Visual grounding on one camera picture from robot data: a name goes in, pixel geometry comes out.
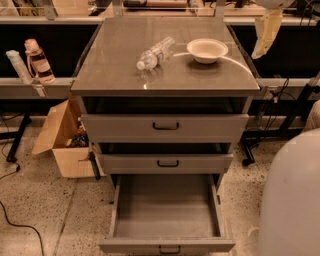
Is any clear plastic water bottle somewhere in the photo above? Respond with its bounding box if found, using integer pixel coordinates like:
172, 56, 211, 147
136, 37, 176, 71

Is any grey shelf rail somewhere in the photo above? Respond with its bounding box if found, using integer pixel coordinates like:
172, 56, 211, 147
0, 78, 73, 99

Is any person's tan trouser leg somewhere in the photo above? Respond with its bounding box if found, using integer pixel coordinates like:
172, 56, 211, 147
303, 100, 320, 132

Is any grey top drawer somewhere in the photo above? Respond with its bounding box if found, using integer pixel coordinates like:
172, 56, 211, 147
81, 114, 249, 143

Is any open cardboard box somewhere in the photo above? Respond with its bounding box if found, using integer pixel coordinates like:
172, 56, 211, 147
32, 98, 96, 178

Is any grey metal drawer cabinet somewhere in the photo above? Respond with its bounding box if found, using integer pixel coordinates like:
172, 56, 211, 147
70, 15, 261, 188

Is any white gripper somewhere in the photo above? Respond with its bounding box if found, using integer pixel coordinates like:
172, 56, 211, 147
251, 0, 295, 59

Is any grey open bottom drawer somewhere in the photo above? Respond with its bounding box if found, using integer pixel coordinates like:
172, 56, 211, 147
99, 174, 235, 256

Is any white paper bowl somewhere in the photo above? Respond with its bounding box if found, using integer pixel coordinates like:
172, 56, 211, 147
187, 38, 228, 64

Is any pink reusable drink bottle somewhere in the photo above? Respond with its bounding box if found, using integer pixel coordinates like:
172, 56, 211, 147
24, 39, 55, 84

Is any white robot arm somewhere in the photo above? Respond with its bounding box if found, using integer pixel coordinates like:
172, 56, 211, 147
257, 128, 320, 256

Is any black table leg right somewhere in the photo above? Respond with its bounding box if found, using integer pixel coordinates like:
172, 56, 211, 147
240, 130, 285, 167

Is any white cylindrical bottle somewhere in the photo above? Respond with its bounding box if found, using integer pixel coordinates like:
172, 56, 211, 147
6, 50, 33, 84

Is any black table leg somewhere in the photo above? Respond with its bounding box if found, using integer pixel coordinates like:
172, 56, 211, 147
240, 130, 285, 167
6, 113, 31, 163

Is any grey middle drawer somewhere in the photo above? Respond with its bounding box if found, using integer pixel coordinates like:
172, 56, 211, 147
98, 154, 233, 174

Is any black table leg left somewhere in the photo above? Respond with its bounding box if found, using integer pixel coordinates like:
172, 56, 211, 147
6, 113, 31, 163

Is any black floor cable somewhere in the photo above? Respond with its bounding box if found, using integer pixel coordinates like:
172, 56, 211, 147
0, 163, 46, 256

